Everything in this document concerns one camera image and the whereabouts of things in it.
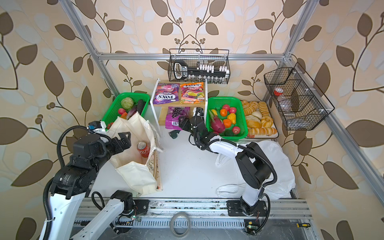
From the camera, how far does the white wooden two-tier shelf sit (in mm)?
758

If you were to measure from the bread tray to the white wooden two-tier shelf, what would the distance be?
405mm

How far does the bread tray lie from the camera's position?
1027 millimetres
